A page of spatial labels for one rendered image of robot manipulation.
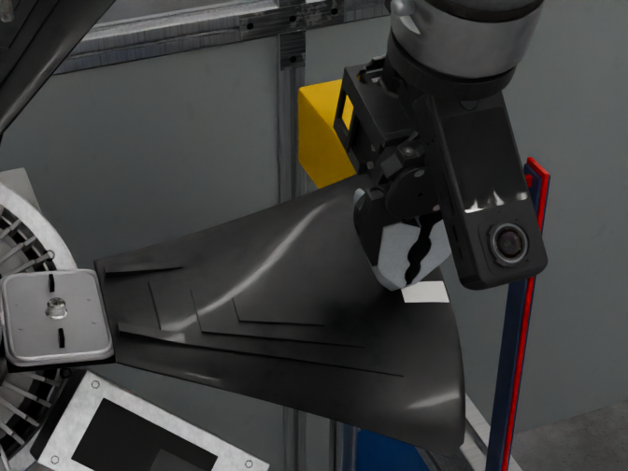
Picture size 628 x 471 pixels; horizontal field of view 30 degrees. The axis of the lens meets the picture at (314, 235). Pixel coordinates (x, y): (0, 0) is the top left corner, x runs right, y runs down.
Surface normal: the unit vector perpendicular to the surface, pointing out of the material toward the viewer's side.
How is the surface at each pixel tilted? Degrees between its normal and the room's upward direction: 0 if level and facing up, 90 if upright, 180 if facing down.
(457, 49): 104
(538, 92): 90
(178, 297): 9
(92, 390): 50
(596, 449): 0
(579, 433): 0
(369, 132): 90
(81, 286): 7
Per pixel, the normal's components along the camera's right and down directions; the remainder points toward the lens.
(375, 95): 0.12, -0.61
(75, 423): 0.29, -0.10
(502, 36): 0.29, 0.77
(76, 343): 0.12, -0.83
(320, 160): -0.92, 0.22
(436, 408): 0.34, -0.50
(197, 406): 0.38, 0.54
